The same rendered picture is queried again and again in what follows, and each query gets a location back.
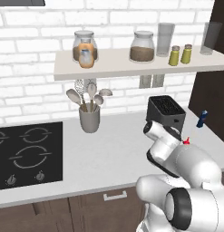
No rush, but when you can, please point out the yellow-green shaker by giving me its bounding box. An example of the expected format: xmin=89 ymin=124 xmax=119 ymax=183
xmin=180 ymin=43 xmax=193 ymax=65
xmin=168 ymin=44 xmax=181 ymax=67

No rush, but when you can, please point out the blue shaker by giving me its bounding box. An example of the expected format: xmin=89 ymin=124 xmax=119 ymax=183
xmin=196 ymin=110 xmax=209 ymax=129

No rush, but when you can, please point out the dark brown tall cabinet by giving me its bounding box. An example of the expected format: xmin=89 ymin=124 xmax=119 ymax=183
xmin=188 ymin=0 xmax=224 ymax=147

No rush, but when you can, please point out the grey utensil pot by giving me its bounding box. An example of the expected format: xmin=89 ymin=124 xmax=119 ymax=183
xmin=78 ymin=103 xmax=102 ymax=134

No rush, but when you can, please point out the perforated skimmer spoon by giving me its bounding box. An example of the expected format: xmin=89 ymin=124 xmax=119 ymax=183
xmin=73 ymin=79 xmax=87 ymax=105

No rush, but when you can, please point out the black toaster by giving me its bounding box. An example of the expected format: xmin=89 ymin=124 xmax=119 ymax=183
xmin=145 ymin=94 xmax=187 ymax=135

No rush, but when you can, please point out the glass jar with brown contents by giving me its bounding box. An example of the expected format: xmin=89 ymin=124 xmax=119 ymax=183
xmin=129 ymin=30 xmax=156 ymax=64
xmin=72 ymin=30 xmax=99 ymax=63

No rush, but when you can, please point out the black hob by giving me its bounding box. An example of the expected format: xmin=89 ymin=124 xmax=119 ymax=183
xmin=0 ymin=121 xmax=63 ymax=191

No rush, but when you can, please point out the grey hob knob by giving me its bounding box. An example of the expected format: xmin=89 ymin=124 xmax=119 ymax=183
xmin=35 ymin=170 xmax=46 ymax=182
xmin=5 ymin=175 xmax=17 ymax=187

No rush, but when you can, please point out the clear drinking glass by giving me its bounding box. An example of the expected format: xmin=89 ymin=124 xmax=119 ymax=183
xmin=155 ymin=22 xmax=176 ymax=58
xmin=200 ymin=21 xmax=223 ymax=56

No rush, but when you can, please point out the brown drawer front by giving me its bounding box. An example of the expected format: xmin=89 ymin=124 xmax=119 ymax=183
xmin=68 ymin=186 xmax=147 ymax=232

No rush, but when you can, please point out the brown cupboard door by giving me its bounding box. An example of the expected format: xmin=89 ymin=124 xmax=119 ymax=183
xmin=0 ymin=197 xmax=73 ymax=232

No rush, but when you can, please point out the dark range hood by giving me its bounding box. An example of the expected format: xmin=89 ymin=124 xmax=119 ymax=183
xmin=0 ymin=0 xmax=46 ymax=7

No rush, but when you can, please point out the pale wooden-handled spoon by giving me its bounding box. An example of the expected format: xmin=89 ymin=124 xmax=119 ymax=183
xmin=93 ymin=94 xmax=105 ymax=107
xmin=65 ymin=88 xmax=86 ymax=112
xmin=98 ymin=88 xmax=114 ymax=98
xmin=86 ymin=82 xmax=98 ymax=112

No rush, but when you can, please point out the pale wall shelf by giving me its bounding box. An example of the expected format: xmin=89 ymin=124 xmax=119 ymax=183
xmin=53 ymin=44 xmax=224 ymax=82

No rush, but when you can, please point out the white drawer handle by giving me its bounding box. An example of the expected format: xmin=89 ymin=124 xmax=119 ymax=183
xmin=102 ymin=189 xmax=129 ymax=202

